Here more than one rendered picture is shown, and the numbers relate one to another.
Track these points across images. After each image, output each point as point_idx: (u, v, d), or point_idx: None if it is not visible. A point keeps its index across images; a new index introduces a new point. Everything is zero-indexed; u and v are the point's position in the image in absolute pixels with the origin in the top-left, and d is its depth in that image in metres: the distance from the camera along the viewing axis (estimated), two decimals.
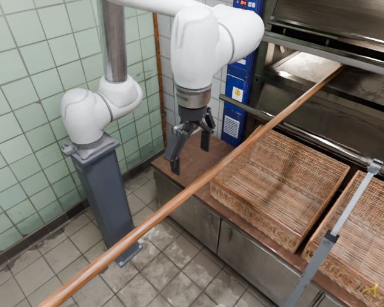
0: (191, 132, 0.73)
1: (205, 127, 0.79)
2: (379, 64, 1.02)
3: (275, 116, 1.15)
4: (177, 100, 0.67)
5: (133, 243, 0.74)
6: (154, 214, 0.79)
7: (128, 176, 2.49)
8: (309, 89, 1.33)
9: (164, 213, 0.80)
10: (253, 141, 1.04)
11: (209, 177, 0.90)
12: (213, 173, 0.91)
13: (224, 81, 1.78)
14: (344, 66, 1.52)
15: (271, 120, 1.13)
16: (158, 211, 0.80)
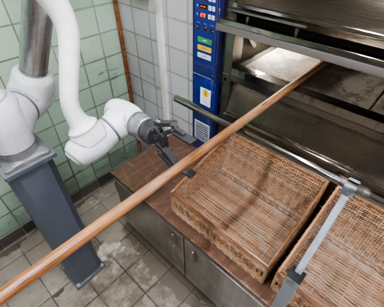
0: (160, 148, 0.90)
1: (165, 134, 0.85)
2: (356, 58, 0.81)
3: (233, 123, 0.94)
4: None
5: (3, 304, 0.54)
6: (41, 260, 0.58)
7: (97, 185, 2.28)
8: (280, 89, 1.12)
9: (56, 258, 0.59)
10: (200, 155, 0.83)
11: (132, 204, 0.70)
12: (137, 199, 0.71)
13: (191, 81, 1.57)
14: (325, 63, 1.31)
15: (227, 128, 0.92)
16: (49, 255, 0.59)
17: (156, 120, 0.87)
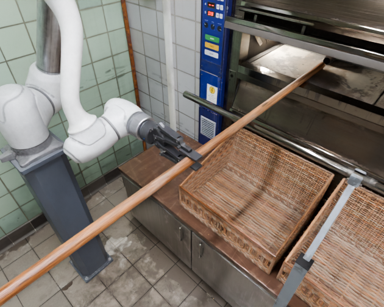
0: (160, 145, 0.89)
1: (167, 142, 0.86)
2: (362, 53, 0.85)
3: (233, 123, 0.94)
4: None
5: (2, 304, 0.53)
6: (41, 260, 0.58)
7: (103, 181, 2.31)
8: (280, 90, 1.12)
9: (56, 258, 0.59)
10: None
11: (132, 204, 0.70)
12: (137, 199, 0.70)
13: (198, 78, 1.61)
14: (325, 64, 1.31)
15: (227, 129, 0.92)
16: (49, 255, 0.59)
17: (160, 122, 0.86)
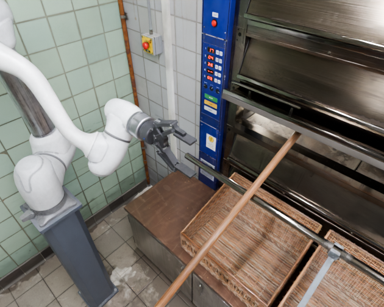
0: (160, 148, 0.90)
1: (165, 134, 0.85)
2: (341, 142, 0.98)
3: (206, 253, 1.04)
4: None
5: None
6: None
7: (108, 210, 2.44)
8: (258, 188, 1.11)
9: None
10: None
11: None
12: None
13: (198, 126, 1.74)
14: None
15: (200, 261, 1.04)
16: None
17: (156, 119, 0.87)
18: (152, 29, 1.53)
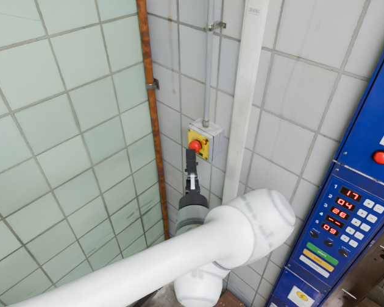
0: None
1: None
2: None
3: None
4: None
5: None
6: None
7: None
8: None
9: None
10: None
11: None
12: None
13: (273, 263, 1.05)
14: None
15: None
16: None
17: (191, 175, 0.69)
18: (208, 120, 0.85)
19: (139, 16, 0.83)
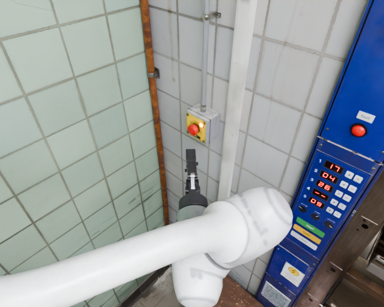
0: None
1: None
2: None
3: None
4: None
5: None
6: None
7: None
8: None
9: None
10: None
11: None
12: None
13: None
14: None
15: None
16: None
17: (191, 175, 0.69)
18: (205, 105, 0.91)
19: (142, 8, 0.90)
